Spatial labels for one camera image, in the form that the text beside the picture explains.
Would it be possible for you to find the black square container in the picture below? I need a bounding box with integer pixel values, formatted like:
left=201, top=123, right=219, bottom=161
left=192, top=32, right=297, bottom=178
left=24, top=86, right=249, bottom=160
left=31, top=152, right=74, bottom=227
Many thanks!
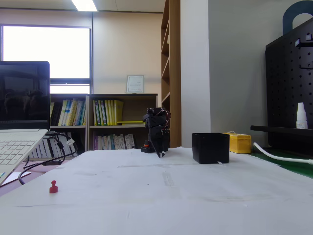
left=191, top=132, right=230, bottom=165

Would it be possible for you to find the yellow cardboard box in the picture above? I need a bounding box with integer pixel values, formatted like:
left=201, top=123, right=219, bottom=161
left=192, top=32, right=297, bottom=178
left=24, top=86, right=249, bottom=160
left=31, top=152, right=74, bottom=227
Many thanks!
left=224, top=131, right=252, bottom=154

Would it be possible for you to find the black orange table clamp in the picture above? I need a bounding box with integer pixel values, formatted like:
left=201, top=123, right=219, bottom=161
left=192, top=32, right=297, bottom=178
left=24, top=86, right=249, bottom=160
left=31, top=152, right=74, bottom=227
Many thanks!
left=140, top=139, right=153, bottom=154

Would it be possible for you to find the flat-lying yellow book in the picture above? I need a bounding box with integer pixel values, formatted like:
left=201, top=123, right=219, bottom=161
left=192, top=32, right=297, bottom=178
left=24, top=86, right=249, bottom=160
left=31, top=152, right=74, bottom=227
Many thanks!
left=116, top=120, right=147, bottom=126

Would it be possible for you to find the wide low dark bookshelf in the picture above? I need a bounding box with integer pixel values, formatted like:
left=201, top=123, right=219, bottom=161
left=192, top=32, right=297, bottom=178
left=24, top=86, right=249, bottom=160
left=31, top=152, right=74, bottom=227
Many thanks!
left=87, top=94, right=158, bottom=151

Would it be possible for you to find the thick yellow book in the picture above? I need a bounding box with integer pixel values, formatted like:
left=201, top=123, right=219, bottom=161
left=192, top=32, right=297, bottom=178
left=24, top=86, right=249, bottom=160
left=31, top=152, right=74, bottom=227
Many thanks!
left=113, top=99, right=124, bottom=126

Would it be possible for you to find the white paper table cover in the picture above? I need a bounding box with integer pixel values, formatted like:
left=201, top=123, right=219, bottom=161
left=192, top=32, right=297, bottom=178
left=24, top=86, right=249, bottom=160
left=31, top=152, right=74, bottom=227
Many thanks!
left=0, top=146, right=313, bottom=235

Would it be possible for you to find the framed certificate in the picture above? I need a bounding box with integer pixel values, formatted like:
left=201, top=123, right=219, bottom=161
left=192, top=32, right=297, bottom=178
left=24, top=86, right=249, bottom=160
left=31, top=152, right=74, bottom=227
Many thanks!
left=126, top=75, right=145, bottom=94

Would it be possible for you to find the tall wooden bookshelf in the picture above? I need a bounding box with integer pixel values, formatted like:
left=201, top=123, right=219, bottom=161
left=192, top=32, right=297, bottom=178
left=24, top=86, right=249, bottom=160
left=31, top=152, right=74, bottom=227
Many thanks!
left=160, top=0, right=182, bottom=149

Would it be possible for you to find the narrow low dark bookshelf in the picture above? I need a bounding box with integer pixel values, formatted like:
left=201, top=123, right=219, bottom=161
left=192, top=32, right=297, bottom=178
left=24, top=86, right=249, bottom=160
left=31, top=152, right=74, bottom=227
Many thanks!
left=50, top=94, right=89, bottom=159

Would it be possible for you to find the green desk mat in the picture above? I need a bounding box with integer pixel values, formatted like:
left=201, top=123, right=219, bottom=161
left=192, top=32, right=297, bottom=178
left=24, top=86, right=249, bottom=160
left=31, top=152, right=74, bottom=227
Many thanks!
left=248, top=146, right=313, bottom=180

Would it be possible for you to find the black pegboard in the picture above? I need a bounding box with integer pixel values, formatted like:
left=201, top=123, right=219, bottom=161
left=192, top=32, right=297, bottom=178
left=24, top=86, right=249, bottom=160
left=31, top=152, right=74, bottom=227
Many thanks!
left=265, top=17, right=313, bottom=154

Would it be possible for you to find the window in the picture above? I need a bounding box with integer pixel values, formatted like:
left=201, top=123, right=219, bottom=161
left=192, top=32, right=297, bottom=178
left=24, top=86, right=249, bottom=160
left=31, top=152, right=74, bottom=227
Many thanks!
left=0, top=23, right=93, bottom=95

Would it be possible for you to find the white dropper bottle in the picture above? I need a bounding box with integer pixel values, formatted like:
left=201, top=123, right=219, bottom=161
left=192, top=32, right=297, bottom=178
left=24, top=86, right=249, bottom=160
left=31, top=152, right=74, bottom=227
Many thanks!
left=296, top=102, right=309, bottom=130

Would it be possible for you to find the white paper card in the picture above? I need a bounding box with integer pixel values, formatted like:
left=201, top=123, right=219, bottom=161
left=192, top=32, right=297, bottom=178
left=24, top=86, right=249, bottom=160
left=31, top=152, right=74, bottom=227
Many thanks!
left=3, top=171, right=32, bottom=185

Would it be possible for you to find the white laptop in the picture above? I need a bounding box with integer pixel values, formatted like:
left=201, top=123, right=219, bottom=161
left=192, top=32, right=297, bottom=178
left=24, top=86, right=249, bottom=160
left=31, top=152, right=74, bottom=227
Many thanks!
left=0, top=61, right=51, bottom=187

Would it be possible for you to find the ceiling light panel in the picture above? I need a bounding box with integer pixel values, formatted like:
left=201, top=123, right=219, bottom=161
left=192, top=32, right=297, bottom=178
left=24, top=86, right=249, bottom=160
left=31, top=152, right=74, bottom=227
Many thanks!
left=70, top=0, right=98, bottom=12

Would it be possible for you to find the dark teal arch board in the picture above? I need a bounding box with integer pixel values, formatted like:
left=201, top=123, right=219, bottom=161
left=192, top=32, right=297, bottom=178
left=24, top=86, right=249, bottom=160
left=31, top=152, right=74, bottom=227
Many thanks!
left=282, top=0, right=313, bottom=35

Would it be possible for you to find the red servo wire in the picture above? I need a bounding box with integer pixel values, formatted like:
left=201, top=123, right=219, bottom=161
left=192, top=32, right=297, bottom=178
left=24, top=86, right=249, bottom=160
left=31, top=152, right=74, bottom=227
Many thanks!
left=160, top=110, right=171, bottom=124

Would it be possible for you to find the black USB cable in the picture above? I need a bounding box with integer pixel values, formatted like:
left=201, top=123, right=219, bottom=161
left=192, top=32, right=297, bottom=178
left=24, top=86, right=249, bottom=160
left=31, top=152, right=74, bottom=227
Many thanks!
left=18, top=133, right=79, bottom=186
left=23, top=131, right=67, bottom=171

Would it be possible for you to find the white power cable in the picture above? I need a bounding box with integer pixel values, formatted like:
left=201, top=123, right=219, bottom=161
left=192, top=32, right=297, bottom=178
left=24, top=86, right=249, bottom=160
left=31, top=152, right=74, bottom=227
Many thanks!
left=253, top=142, right=313, bottom=165

